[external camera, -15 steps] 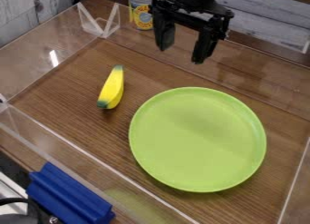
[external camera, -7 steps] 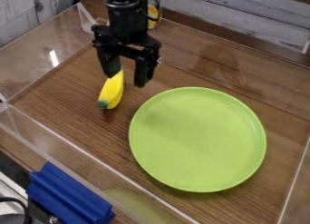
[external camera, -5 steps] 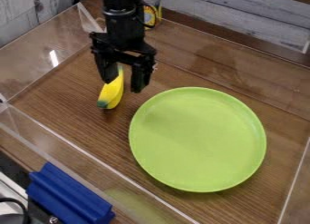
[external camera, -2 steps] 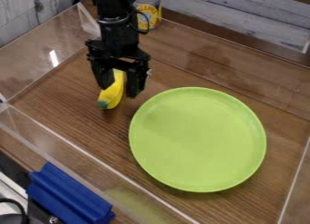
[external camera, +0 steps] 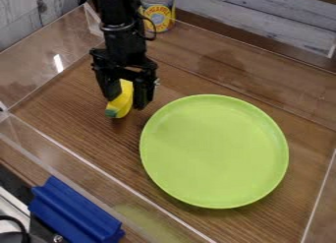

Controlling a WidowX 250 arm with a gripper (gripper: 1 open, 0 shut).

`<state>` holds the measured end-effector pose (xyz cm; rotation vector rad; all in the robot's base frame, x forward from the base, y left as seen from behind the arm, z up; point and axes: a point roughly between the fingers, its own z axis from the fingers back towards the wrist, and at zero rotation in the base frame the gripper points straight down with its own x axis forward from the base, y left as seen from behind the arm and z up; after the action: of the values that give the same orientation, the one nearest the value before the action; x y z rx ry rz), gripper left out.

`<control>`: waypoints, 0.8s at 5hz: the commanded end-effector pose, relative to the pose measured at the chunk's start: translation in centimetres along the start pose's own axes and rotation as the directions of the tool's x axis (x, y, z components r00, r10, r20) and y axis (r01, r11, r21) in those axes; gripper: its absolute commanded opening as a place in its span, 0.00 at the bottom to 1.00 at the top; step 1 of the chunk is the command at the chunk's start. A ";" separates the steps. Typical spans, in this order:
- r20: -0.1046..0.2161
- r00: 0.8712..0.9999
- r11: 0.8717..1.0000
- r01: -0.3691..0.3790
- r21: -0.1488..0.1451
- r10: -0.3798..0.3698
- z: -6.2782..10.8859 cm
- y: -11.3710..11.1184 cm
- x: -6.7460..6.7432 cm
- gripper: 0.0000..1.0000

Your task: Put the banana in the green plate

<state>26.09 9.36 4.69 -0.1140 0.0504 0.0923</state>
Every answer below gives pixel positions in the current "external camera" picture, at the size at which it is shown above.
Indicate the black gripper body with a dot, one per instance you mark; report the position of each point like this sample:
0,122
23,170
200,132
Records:
137,67

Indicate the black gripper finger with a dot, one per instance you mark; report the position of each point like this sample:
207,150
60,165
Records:
108,80
143,92

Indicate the yellow toy banana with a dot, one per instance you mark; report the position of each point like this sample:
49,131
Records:
119,107

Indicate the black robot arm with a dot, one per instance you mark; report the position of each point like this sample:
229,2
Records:
121,60

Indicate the green round plate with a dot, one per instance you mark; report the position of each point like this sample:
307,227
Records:
213,151

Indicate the yellow labelled tin can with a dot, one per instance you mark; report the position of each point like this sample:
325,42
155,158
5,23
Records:
159,13

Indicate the blue plastic clamp block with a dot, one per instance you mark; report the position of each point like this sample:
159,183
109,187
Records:
77,219

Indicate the clear acrylic triangle bracket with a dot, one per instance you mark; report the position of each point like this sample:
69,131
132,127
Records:
92,20

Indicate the clear acrylic front wall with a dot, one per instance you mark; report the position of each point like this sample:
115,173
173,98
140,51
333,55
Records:
87,187

